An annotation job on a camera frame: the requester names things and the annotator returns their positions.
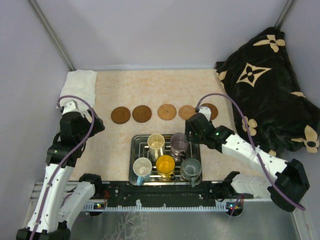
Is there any woven rattan coaster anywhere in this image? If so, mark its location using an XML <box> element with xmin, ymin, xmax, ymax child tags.
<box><xmin>157</xmin><ymin>104</ymin><xmax>177</xmax><ymax>121</ymax></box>
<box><xmin>178</xmin><ymin>105</ymin><xmax>196</xmax><ymax>121</ymax></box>

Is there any purple translucent cup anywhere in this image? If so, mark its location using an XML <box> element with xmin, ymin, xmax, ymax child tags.
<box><xmin>170</xmin><ymin>132</ymin><xmax>189</xmax><ymax>162</ymax></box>

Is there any dark wooden coaster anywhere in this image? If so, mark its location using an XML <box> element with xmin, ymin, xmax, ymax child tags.
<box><xmin>132</xmin><ymin>105</ymin><xmax>152</xmax><ymax>123</ymax></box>
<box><xmin>201</xmin><ymin>103</ymin><xmax>219</xmax><ymax>121</ymax></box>
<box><xmin>110</xmin><ymin>106</ymin><xmax>131</xmax><ymax>125</ymax></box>

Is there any grey mug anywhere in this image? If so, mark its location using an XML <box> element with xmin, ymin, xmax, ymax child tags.
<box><xmin>180</xmin><ymin>158</ymin><xmax>202</xmax><ymax>188</ymax></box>

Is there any yellow cup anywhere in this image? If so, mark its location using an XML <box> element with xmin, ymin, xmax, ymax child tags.
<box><xmin>155</xmin><ymin>155</ymin><xmax>176</xmax><ymax>178</ymax></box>

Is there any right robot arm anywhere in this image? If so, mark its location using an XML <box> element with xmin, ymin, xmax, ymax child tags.
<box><xmin>185</xmin><ymin>113</ymin><xmax>310</xmax><ymax>212</ymax></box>

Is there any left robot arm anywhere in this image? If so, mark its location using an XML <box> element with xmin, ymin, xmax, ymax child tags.
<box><xmin>16</xmin><ymin>109</ymin><xmax>105</xmax><ymax>240</ymax></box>

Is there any cream tall cup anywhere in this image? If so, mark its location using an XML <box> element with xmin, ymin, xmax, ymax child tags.
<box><xmin>147</xmin><ymin>133</ymin><xmax>165</xmax><ymax>162</ymax></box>

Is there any white folded cloth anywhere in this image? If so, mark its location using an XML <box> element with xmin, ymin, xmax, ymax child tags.
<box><xmin>60</xmin><ymin>69</ymin><xmax>98</xmax><ymax>108</ymax></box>

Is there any metal tray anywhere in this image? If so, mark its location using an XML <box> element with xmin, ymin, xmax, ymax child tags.
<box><xmin>128</xmin><ymin>134</ymin><xmax>201</xmax><ymax>186</ymax></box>

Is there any black floral blanket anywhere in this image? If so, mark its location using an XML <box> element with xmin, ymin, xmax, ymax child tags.
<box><xmin>215</xmin><ymin>27</ymin><xmax>320</xmax><ymax>156</ymax></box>

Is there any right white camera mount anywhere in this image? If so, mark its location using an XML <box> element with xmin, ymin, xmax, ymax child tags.
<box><xmin>196</xmin><ymin>106</ymin><xmax>211</xmax><ymax>122</ymax></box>

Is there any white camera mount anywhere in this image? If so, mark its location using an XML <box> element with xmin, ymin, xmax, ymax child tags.
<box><xmin>62</xmin><ymin>99</ymin><xmax>81</xmax><ymax>115</ymax></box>
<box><xmin>196</xmin><ymin>106</ymin><xmax>211</xmax><ymax>122</ymax></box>

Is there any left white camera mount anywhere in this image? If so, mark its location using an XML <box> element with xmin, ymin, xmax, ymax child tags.
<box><xmin>62</xmin><ymin>99</ymin><xmax>81</xmax><ymax>115</ymax></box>

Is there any white mug blue handle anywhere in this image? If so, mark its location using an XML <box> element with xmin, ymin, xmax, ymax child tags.
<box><xmin>132</xmin><ymin>157</ymin><xmax>153</xmax><ymax>186</ymax></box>

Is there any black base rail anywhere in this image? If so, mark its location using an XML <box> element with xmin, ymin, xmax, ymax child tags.
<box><xmin>91</xmin><ymin>181</ymin><xmax>239</xmax><ymax>207</ymax></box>

